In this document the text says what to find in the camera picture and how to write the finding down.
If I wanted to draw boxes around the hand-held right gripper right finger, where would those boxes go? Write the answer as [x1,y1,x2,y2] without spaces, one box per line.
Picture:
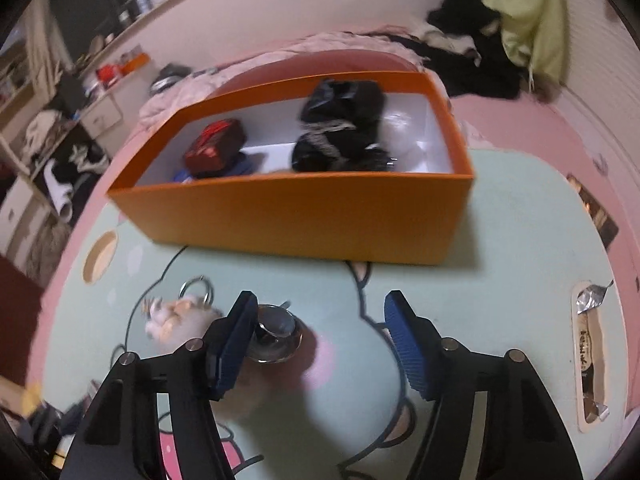
[384,290,586,480]

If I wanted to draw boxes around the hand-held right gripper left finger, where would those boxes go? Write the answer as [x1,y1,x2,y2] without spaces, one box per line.
[59,290,259,480]

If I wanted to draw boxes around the small metal bowl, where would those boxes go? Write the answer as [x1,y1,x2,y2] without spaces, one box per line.
[246,302,303,365]

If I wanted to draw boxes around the orange cardboard box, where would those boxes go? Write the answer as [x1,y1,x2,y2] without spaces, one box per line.
[106,71,475,266]

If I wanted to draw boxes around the black lace-trimmed cloth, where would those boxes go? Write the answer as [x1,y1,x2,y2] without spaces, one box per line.
[291,79,401,173]

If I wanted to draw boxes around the crumpled foil wrapper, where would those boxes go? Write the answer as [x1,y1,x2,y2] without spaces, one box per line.
[575,280,615,316]
[582,399,611,423]

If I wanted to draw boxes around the brown packet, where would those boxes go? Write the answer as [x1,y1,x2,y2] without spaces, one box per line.
[567,174,620,251]

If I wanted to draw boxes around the black and white cloth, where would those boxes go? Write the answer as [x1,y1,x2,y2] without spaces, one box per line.
[25,110,108,176]

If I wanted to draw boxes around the white nightstand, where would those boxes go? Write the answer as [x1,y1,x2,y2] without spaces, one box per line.
[80,87,126,143]

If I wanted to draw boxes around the dark coiled item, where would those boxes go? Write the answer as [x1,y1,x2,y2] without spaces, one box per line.
[150,62,193,96]

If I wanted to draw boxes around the pile of black clothes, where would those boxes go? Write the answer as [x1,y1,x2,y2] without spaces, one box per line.
[425,0,531,101]

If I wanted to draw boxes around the small orange box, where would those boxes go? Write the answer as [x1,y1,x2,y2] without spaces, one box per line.
[119,52,151,75]

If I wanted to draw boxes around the light green garment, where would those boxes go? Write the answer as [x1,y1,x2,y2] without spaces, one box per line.
[482,0,568,81]

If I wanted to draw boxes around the plush keychain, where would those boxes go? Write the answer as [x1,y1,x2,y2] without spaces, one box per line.
[144,277,223,348]

